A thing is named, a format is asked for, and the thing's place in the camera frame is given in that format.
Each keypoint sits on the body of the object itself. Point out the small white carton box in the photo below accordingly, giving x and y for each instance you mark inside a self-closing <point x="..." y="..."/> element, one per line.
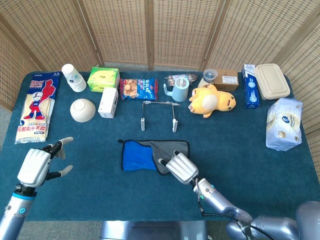
<point x="107" y="102"/>

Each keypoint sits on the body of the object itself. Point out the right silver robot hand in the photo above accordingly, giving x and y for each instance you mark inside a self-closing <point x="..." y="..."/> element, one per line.
<point x="182" y="168"/>

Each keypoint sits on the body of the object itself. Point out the beige lidded food container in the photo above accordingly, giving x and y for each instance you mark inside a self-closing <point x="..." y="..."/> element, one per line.
<point x="272" y="80"/>

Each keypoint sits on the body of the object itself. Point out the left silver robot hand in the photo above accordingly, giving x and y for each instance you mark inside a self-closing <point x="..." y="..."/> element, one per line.
<point x="32" y="167"/>

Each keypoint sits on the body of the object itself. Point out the blue carpet table mat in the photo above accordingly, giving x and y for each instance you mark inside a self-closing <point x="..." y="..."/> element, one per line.
<point x="112" y="197"/>

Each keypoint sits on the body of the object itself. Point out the white tissue paper pack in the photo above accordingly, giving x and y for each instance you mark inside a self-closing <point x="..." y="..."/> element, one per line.
<point x="283" y="125"/>

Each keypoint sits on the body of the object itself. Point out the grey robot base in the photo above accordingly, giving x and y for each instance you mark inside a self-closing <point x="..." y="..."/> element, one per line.
<point x="155" y="231"/>

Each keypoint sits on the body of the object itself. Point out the stack of paper cups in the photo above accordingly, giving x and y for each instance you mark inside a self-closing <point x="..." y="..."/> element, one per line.
<point x="73" y="78"/>

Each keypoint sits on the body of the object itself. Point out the clear lidded jar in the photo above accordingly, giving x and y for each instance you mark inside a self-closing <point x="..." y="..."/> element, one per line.
<point x="209" y="76"/>

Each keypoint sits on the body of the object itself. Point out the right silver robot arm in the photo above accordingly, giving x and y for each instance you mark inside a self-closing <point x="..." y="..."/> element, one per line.
<point x="220" y="200"/>

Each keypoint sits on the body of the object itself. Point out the light blue mug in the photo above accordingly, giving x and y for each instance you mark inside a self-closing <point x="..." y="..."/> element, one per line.
<point x="181" y="91"/>

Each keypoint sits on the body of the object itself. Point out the blue biscuit bag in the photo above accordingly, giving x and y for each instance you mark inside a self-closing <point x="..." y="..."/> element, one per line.
<point x="137" y="88"/>

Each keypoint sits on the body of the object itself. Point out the clear snack packet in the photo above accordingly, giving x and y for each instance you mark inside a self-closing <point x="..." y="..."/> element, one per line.
<point x="171" y="80"/>

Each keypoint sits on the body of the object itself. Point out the green tissue box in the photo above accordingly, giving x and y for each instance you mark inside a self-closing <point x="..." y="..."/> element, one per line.
<point x="102" y="77"/>

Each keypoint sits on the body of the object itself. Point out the yellow plush toy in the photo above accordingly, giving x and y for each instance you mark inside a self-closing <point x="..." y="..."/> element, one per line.
<point x="212" y="100"/>

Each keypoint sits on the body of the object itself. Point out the brown cardboard box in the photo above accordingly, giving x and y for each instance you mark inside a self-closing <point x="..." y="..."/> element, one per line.
<point x="226" y="81"/>

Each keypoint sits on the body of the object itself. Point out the blue and white carton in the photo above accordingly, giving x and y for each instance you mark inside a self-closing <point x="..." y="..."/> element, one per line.
<point x="251" y="90"/>

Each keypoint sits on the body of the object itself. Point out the beige upturned bowl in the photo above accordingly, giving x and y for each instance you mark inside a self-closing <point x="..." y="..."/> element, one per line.
<point x="82" y="110"/>

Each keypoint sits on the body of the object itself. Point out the wooden rattan folding screen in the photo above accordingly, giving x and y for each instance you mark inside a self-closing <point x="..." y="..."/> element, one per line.
<point x="175" y="30"/>

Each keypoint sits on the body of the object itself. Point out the grey and blue cloth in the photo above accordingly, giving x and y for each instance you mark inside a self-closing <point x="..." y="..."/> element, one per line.
<point x="137" y="157"/>

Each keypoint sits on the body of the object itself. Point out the rubber gloves package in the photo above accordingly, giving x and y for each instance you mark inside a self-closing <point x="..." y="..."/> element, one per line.
<point x="35" y="105"/>

